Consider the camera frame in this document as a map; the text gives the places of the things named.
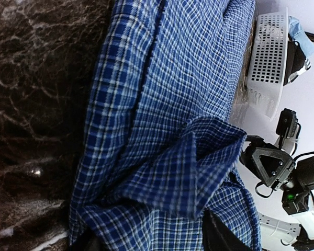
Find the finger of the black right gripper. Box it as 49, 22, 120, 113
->
240, 135, 267, 167
254, 148, 293, 187

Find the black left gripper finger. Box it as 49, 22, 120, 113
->
203, 210, 251, 251

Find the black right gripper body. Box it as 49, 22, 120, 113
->
272, 155, 301, 191

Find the blue checkered long sleeve shirt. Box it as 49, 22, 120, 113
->
69, 1, 261, 250

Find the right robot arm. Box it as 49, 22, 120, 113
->
240, 135, 314, 250

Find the white plastic laundry basket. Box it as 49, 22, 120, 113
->
246, 9, 288, 119

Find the black white plaid shirt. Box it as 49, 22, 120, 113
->
287, 58, 311, 84

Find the black garment in basket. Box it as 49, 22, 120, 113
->
284, 41, 306, 85

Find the light blue shirt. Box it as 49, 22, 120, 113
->
288, 16, 314, 58

